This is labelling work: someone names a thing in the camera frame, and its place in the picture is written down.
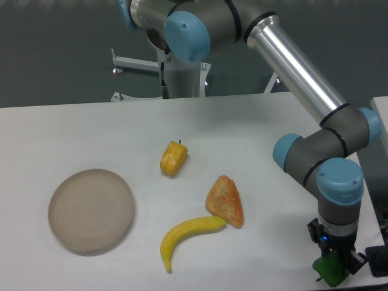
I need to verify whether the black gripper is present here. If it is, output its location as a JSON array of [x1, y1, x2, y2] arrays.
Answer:
[[307, 218, 367, 275]]

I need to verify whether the green bell pepper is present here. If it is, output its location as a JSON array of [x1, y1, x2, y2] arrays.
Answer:
[[312, 250, 350, 287]]

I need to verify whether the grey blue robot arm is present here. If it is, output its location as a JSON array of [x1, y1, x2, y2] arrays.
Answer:
[[118, 1, 382, 274]]

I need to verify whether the yellow bell pepper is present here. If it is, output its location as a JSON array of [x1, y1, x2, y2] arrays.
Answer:
[[159, 141, 188, 176]]

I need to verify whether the black device at table edge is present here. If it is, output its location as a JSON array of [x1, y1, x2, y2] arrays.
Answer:
[[366, 246, 387, 278]]

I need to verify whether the orange triangular pastry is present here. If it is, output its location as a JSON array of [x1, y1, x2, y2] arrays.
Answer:
[[205, 175, 244, 229]]

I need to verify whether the yellow banana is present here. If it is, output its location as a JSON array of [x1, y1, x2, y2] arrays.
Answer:
[[159, 216, 227, 273]]

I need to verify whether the white side table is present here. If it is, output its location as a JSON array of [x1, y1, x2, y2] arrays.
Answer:
[[370, 96, 388, 134]]

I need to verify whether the beige round plate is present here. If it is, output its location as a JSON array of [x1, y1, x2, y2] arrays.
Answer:
[[47, 169, 135, 256]]

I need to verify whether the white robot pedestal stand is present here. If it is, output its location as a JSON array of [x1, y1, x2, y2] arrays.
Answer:
[[109, 30, 286, 102]]

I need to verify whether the black cable on pedestal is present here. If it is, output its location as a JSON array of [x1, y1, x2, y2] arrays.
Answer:
[[159, 48, 172, 99]]

